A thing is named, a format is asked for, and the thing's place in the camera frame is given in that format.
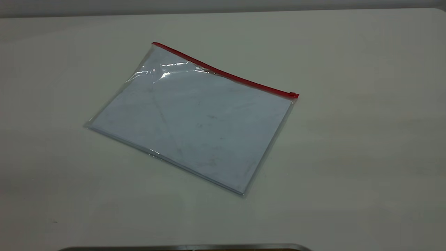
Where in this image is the clear plastic red-zipper bag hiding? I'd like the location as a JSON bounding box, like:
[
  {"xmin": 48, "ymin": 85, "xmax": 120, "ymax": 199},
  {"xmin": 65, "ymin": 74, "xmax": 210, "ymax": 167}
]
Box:
[{"xmin": 84, "ymin": 42, "xmax": 299, "ymax": 197}]

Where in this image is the metal frame edge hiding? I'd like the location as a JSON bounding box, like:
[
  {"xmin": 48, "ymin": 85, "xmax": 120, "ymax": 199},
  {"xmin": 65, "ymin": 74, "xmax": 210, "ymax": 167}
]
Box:
[{"xmin": 57, "ymin": 243, "xmax": 312, "ymax": 251}]

